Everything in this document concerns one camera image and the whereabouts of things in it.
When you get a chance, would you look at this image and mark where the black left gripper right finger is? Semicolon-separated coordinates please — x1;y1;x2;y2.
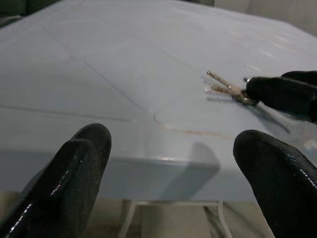
232;130;317;238

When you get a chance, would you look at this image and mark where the white metal table frame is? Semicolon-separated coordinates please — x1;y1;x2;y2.
121;199;233;238

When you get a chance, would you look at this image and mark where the dark green furniture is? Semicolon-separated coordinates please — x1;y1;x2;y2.
0;0;48;28

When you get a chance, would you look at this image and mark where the silver key bunch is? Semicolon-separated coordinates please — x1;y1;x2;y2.
206;70;258;105

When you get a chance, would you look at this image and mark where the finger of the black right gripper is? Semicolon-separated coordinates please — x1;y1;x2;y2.
245;76;317;122
281;70;317;86

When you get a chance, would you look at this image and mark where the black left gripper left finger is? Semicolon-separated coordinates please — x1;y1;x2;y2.
0;123;112;238

